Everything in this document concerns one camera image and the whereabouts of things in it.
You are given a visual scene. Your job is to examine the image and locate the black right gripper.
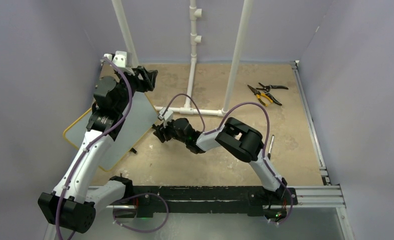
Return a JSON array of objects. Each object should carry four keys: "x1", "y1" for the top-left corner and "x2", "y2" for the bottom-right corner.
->
[{"x1": 154, "y1": 117, "x2": 188, "y2": 144}]

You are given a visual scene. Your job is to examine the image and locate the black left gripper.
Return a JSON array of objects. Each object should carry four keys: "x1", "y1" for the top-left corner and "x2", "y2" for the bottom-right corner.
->
[{"x1": 115, "y1": 65, "x2": 156, "y2": 113}]

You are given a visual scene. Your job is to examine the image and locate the yellow framed whiteboard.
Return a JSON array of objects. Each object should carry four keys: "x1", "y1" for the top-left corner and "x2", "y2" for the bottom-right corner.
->
[{"x1": 63, "y1": 92, "x2": 158, "y2": 172}]

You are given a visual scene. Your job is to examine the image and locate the black metal whiteboard stand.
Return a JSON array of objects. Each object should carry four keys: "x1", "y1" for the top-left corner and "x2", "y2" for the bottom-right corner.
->
[{"x1": 130, "y1": 123, "x2": 159, "y2": 155}]

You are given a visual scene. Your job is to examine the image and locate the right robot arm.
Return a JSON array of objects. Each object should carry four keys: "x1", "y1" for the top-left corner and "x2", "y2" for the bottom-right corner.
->
[{"x1": 152, "y1": 117, "x2": 298, "y2": 204}]

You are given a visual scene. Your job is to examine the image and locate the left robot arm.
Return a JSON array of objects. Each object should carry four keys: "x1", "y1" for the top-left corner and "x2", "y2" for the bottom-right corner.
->
[{"x1": 38, "y1": 66, "x2": 158, "y2": 238}]

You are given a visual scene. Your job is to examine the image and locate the black whiteboard marker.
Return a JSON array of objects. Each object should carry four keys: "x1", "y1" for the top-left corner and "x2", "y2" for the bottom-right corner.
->
[{"x1": 267, "y1": 134, "x2": 275, "y2": 159}]

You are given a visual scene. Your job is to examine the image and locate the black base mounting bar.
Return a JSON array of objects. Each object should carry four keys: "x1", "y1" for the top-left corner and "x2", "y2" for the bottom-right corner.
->
[{"x1": 114, "y1": 185, "x2": 298, "y2": 218}]

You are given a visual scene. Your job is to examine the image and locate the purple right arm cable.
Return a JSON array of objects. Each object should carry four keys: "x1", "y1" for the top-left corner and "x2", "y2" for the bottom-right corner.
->
[{"x1": 166, "y1": 93, "x2": 294, "y2": 226}]

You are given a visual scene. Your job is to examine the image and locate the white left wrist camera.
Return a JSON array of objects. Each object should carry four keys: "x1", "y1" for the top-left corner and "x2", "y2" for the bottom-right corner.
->
[{"x1": 100, "y1": 50, "x2": 134, "y2": 75}]

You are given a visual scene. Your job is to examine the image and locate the white PVC pipe frame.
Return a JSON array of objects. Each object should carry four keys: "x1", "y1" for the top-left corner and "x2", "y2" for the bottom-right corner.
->
[{"x1": 112, "y1": 0, "x2": 253, "y2": 117}]

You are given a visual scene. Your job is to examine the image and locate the yellow handled needle-nose pliers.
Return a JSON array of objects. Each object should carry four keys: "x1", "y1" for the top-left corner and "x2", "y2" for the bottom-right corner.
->
[{"x1": 247, "y1": 85, "x2": 282, "y2": 107}]

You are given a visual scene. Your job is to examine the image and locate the aluminium front frame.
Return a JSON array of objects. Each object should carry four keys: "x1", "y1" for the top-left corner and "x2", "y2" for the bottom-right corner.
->
[{"x1": 61, "y1": 185, "x2": 354, "y2": 240}]

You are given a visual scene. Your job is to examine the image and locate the black handled wire cutters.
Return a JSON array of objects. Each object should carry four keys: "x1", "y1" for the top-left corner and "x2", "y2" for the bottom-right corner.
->
[{"x1": 256, "y1": 82, "x2": 289, "y2": 93}]

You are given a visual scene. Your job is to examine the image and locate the aluminium rail right edge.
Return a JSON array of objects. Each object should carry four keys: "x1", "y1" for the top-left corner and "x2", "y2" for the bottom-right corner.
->
[{"x1": 290, "y1": 60, "x2": 331, "y2": 186}]

